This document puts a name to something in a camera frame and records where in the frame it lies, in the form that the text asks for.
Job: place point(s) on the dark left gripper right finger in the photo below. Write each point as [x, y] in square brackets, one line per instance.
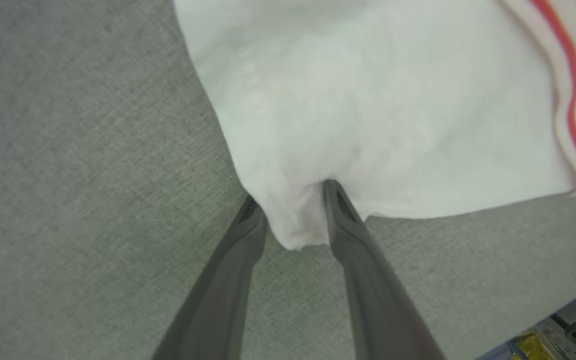
[373, 300]

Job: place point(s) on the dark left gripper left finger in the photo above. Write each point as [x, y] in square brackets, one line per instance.
[223, 290]

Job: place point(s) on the red and white garment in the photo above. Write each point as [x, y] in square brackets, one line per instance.
[378, 110]

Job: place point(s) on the grey fabric sofa cushion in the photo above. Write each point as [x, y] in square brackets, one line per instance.
[68, 175]

